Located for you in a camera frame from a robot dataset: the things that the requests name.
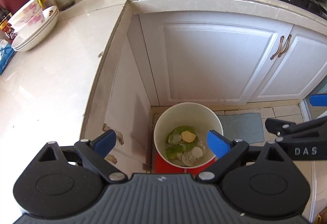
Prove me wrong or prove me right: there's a white round bin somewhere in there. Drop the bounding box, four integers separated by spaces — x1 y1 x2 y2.
153 102 224 167

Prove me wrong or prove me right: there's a white cabinet door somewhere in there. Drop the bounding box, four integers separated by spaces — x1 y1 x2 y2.
139 13 294 107
249 26 327 106
105 32 154 166

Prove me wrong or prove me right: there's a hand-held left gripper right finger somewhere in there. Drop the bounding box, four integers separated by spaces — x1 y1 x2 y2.
196 130 285 183

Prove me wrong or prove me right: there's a red mat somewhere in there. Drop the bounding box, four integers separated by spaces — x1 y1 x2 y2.
151 154 217 175

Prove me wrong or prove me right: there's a grey floor mat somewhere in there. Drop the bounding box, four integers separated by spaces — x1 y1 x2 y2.
218 113 265 145

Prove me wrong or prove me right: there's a white and blue salt bag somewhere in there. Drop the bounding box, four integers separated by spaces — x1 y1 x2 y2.
0 40 16 75

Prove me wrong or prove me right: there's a white floral bowl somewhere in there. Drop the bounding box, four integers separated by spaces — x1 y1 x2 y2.
15 18 46 35
8 3 43 25
13 12 44 30

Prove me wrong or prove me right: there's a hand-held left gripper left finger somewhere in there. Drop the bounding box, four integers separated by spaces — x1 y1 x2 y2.
38 129 128 183

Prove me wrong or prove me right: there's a dark vinegar bottle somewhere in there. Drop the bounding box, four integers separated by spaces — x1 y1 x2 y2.
0 10 18 44

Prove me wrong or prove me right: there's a printed paper cup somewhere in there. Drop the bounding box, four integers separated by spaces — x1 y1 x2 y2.
182 147 204 166

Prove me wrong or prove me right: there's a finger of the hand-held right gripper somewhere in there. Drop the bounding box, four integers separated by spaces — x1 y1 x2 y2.
309 93 327 107
265 111 327 143

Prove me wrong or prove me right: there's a white plate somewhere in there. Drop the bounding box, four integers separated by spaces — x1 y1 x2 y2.
12 17 60 52
11 13 59 48
11 5 58 43

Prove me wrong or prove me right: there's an orange peel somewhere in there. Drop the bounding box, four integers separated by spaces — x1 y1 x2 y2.
181 131 197 143

